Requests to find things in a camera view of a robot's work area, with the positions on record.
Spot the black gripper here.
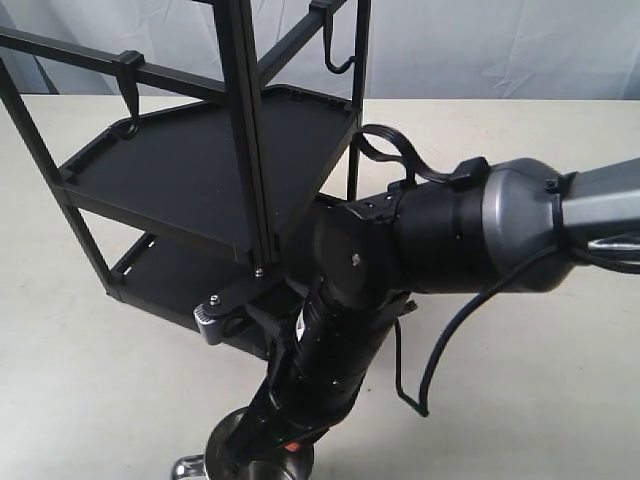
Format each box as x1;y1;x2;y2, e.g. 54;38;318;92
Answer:
233;282;409;466

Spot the stainless steel mug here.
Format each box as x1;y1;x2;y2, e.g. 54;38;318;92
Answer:
170;407;315;480

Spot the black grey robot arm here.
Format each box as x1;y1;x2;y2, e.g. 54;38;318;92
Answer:
226;158;639;464

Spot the black metal shelf rack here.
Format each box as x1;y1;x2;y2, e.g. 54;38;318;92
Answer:
0;0;374;361

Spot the black metal hook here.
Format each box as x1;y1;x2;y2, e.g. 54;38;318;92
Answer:
111;50;145;141
308;0;358;74

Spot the white backdrop curtain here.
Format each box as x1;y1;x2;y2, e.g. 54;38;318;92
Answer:
1;1;639;100

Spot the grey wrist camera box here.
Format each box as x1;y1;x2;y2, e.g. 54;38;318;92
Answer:
193;277;282;345

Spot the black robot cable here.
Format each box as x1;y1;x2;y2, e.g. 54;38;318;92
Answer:
351;124;640;418

